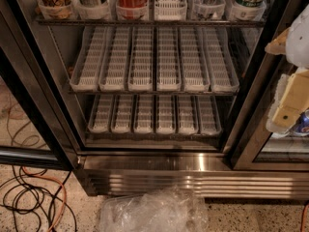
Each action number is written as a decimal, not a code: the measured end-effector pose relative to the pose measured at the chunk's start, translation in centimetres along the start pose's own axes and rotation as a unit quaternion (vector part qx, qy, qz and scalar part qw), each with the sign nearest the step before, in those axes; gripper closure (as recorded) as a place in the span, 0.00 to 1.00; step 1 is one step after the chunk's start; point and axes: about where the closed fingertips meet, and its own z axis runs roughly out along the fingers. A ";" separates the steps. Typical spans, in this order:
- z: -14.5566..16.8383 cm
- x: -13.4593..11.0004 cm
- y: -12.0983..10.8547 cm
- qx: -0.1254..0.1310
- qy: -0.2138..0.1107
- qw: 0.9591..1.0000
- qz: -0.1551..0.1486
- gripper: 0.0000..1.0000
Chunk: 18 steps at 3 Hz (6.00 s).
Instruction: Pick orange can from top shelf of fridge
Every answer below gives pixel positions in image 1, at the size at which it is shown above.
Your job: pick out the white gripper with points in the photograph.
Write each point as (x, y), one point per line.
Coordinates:
(298, 45)

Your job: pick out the blue can behind glass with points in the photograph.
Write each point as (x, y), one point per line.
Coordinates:
(301, 127)

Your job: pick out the middle shelf tray six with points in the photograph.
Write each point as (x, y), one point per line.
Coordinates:
(221, 68)

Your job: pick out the shelf tray six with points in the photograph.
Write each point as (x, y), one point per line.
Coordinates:
(235, 12)
(221, 68)
(208, 116)

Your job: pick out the top shelf tray six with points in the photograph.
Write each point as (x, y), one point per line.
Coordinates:
(235, 12)

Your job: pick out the closed right glass fridge door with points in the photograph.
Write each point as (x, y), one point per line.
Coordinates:
(249, 112)

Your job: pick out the bottom shelf tray six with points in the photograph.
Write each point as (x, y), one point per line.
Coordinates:
(208, 116)

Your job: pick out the middle shelf tray five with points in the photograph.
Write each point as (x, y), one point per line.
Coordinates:
(195, 75)

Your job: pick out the shelf tray five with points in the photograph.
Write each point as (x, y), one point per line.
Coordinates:
(195, 75)
(198, 11)
(186, 115)

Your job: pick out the top shelf tray five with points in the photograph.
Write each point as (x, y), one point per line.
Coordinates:
(198, 11)

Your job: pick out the bottom shelf tray five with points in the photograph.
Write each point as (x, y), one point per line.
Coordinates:
(186, 115)

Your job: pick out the middle shelf tray four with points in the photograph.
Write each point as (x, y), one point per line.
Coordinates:
(168, 76)

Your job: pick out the shelf tray four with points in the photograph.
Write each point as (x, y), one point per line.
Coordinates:
(170, 10)
(165, 114)
(168, 76)

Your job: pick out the bottom shelf tray four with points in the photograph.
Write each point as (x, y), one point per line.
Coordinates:
(165, 114)

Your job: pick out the top shelf tray four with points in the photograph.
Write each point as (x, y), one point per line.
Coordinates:
(170, 10)

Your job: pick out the middle shelf tray three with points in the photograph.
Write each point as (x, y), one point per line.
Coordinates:
(140, 77)

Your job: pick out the shelf tray three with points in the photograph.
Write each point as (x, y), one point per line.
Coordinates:
(132, 13)
(140, 77)
(144, 114)

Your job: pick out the stainless steel display fridge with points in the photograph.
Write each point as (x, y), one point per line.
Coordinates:
(125, 166)

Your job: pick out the bottom shelf tray three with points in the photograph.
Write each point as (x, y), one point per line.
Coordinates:
(144, 114)

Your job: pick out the top shelf tray three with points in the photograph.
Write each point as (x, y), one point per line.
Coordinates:
(132, 13)

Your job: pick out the bottom shelf tray two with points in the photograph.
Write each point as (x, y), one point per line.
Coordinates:
(121, 119)

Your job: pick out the shelf tray two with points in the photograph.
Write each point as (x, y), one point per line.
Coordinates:
(113, 70)
(98, 12)
(121, 119)

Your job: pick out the middle shelf tray two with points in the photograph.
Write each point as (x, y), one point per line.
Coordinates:
(113, 70)

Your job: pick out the top shelf tray two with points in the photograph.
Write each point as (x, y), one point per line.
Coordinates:
(98, 12)

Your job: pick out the bottom shelf tray one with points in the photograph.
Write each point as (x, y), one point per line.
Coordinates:
(101, 114)

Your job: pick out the shelf tray one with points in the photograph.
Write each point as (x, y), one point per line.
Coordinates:
(59, 13)
(101, 114)
(86, 69)

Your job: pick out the middle shelf tray one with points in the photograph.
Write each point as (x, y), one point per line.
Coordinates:
(86, 69)

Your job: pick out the top shelf tray one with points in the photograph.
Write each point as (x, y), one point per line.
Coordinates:
(59, 13)

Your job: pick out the open glass fridge door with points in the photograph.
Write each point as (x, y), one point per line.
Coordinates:
(47, 118)

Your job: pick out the crumpled clear plastic bag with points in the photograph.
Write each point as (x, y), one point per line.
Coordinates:
(166, 210)

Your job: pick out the clear plastic container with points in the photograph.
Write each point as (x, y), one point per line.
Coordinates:
(119, 214)

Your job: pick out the middle wire shelf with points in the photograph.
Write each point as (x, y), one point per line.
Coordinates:
(99, 92)

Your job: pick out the bottom wire shelf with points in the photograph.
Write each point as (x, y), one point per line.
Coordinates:
(152, 136)

